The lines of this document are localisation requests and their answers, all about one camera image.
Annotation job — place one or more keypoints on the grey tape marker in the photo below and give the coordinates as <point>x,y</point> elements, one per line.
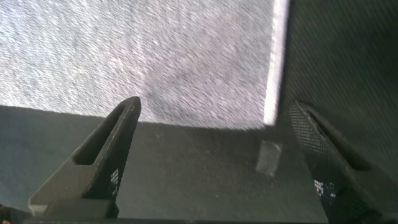
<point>269,158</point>

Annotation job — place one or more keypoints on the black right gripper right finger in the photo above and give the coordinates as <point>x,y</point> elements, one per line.
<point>339,174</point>

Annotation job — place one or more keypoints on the grey towel with orange marks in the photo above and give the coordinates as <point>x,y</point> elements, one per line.
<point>140,56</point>

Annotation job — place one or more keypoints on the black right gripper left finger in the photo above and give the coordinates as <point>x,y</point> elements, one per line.
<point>102,161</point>

